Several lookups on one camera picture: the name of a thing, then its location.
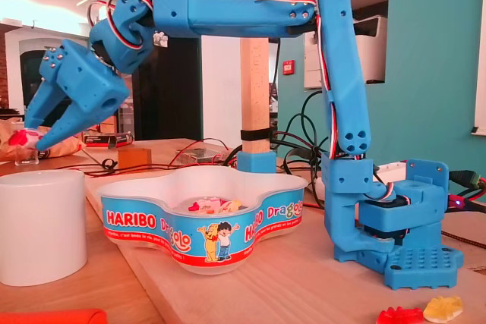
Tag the dark arched door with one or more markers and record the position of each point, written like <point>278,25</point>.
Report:
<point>30,70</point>

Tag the clear drinking glass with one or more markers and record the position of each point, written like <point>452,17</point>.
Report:
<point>26,157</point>

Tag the yellow gummy candy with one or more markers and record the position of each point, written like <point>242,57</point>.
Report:
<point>442,308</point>

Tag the controller board with LED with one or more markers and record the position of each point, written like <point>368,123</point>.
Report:
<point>457,201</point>

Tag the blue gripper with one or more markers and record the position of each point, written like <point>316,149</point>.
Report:
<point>88,80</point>

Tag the red gummy candy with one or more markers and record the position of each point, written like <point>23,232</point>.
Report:
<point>398,316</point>

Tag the yellow white wrapped candy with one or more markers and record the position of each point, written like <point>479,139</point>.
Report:
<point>232,205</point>

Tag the green power connector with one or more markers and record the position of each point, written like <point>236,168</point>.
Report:
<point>469,179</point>

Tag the pink white candy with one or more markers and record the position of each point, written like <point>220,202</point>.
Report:
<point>26,137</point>
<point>205,202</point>

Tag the white window frame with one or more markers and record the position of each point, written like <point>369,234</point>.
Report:
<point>481,73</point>

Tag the ceiling light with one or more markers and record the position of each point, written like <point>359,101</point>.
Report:
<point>84,1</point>

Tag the blue 3D-printed robot arm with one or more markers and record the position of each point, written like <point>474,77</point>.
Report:
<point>345,73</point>

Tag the clover-shaped Haribo candy tub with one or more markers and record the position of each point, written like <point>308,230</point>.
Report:
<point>144,221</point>

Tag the fridge magnet photo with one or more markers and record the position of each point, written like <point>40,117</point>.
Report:
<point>161,39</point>

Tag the clear plastic case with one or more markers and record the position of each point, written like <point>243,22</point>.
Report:
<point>199,155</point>

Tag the square wooden post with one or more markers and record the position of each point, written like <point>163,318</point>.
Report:
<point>254,92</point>

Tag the flat black red box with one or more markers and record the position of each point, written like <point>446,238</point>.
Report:
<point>108,139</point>

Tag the blue printed post base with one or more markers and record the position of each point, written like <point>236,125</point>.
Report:
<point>256,162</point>

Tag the orange snack bag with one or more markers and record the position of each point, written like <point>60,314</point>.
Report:
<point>68,149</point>

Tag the red fire alarm box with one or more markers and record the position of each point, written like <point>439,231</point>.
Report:
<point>289,67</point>

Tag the light wooden board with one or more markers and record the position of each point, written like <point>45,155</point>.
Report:
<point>288,293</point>

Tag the black glass-door fridge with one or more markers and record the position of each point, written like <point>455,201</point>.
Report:
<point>171,92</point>

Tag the white ceramic mug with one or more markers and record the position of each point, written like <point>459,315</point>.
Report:
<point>38,225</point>

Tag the white printer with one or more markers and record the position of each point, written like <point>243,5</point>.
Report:
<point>374,54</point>

